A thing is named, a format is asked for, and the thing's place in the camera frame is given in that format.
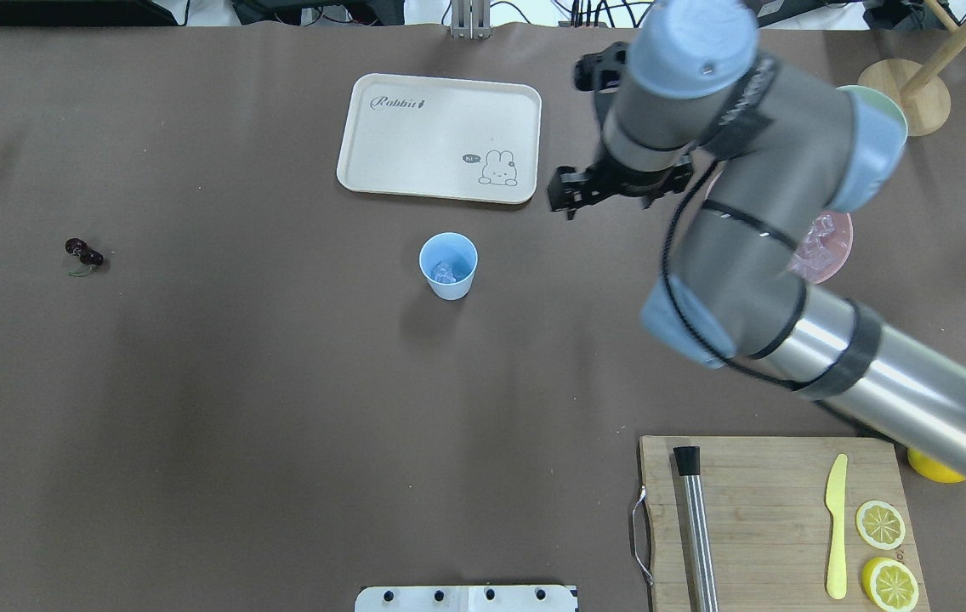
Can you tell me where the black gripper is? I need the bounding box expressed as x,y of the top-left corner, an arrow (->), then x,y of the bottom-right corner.
548,156 -> 694,221

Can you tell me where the pile of ice cubes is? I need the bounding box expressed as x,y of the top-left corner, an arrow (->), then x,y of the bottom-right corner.
788,212 -> 836,282

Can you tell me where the cream rabbit tray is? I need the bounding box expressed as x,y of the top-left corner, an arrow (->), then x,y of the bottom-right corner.
336,73 -> 543,206

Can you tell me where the wooden mug tree stand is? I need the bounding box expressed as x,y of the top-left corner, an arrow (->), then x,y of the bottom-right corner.
859,1 -> 966,137

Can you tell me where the green bowl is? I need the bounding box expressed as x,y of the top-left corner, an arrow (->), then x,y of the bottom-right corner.
837,84 -> 908,137

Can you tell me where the light blue plastic cup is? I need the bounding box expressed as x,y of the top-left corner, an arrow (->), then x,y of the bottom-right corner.
418,232 -> 479,301

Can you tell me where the dark cherries pair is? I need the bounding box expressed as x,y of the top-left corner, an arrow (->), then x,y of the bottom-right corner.
64,239 -> 106,278

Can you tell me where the lemon half slice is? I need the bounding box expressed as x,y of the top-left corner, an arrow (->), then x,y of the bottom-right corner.
861,557 -> 921,611
854,500 -> 906,551

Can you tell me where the clear ice cube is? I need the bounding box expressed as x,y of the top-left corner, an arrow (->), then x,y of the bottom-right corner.
431,261 -> 457,284
434,261 -> 460,284

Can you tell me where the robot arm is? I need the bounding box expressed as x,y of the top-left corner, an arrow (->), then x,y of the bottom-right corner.
548,1 -> 966,478

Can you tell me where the pink bowl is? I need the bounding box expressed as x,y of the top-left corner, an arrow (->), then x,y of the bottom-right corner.
787,212 -> 854,284

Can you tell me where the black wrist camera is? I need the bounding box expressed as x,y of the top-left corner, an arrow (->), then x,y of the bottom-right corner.
572,42 -> 629,94

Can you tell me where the wooden cutting board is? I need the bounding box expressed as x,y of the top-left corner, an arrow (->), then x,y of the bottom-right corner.
639,435 -> 910,611

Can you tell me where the steel muddler black tip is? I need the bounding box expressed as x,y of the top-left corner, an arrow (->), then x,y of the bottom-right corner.
673,445 -> 720,611

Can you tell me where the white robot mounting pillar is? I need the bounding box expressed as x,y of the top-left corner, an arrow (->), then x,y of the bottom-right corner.
354,584 -> 580,611

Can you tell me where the yellow plastic knife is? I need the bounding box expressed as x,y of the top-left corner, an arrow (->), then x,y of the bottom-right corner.
824,454 -> 849,601

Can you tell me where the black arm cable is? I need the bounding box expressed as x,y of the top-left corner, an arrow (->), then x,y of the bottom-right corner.
660,161 -> 798,392

